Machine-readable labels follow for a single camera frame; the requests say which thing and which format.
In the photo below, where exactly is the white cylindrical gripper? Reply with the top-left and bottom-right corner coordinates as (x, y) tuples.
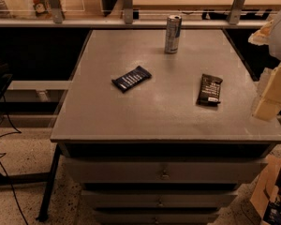
(248, 10), (281, 121)

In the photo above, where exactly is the blue rxbar blueberry wrapper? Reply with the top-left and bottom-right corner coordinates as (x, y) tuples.
(112, 66), (152, 93)

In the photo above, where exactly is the black rxbar chocolate wrapper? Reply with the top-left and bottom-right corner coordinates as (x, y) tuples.
(197, 74), (223, 107)

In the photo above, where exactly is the silver blue drink can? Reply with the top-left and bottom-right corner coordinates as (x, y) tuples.
(165, 15), (182, 53)

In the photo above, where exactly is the grey drawer cabinet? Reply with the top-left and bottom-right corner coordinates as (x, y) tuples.
(52, 30), (281, 215)

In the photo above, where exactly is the brown cardboard box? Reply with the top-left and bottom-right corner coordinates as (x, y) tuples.
(250, 155), (281, 225)

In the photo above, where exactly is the top grey drawer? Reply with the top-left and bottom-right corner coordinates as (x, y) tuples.
(65, 157), (267, 184)

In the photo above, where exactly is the grey drawer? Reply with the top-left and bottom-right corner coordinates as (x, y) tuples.
(94, 209), (218, 225)
(81, 190), (238, 208)
(65, 157), (267, 184)

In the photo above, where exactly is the middle grey drawer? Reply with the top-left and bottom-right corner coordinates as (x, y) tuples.
(81, 190), (238, 208)

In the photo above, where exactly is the bottom grey drawer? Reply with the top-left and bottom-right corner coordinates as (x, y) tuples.
(94, 209), (218, 225)

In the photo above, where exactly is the right grey metal bracket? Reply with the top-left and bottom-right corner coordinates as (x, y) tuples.
(227, 0), (245, 25)

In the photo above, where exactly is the left grey metal bracket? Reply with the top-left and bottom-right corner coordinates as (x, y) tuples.
(49, 0), (65, 23)

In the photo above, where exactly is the black floor cable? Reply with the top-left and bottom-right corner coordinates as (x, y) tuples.
(0, 94), (30, 225)

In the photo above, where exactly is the black desk leg frame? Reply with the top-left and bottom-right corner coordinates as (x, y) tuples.
(0, 145), (61, 222)

